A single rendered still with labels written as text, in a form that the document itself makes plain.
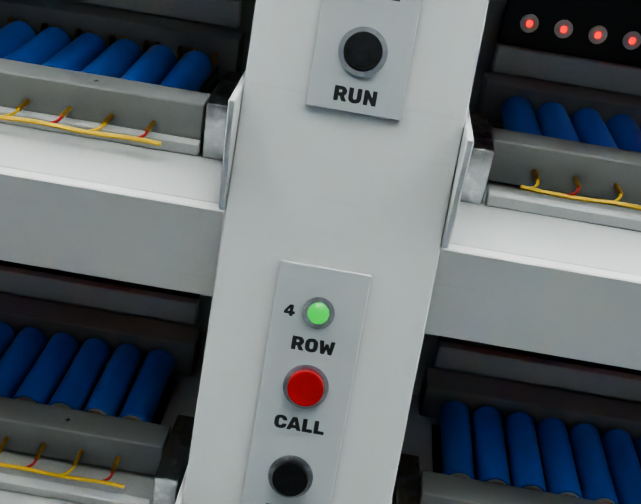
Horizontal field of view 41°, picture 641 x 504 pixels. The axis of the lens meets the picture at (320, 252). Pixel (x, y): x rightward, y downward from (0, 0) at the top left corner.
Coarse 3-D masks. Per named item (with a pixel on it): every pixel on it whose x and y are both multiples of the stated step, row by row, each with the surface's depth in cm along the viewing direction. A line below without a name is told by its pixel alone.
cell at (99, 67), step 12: (108, 48) 48; (120, 48) 48; (132, 48) 49; (96, 60) 46; (108, 60) 46; (120, 60) 47; (132, 60) 48; (96, 72) 44; (108, 72) 45; (120, 72) 46
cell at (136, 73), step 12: (156, 48) 48; (168, 48) 49; (144, 60) 46; (156, 60) 47; (168, 60) 48; (132, 72) 45; (144, 72) 45; (156, 72) 46; (168, 72) 48; (156, 84) 46
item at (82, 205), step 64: (128, 0) 52; (192, 0) 52; (0, 128) 41; (0, 192) 38; (64, 192) 37; (128, 192) 37; (192, 192) 38; (0, 256) 39; (64, 256) 39; (128, 256) 39; (192, 256) 38
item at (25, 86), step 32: (0, 64) 42; (32, 64) 42; (0, 96) 42; (32, 96) 41; (64, 96) 41; (96, 96) 41; (128, 96) 41; (160, 96) 41; (192, 96) 42; (64, 128) 40; (96, 128) 40; (160, 128) 42; (192, 128) 41
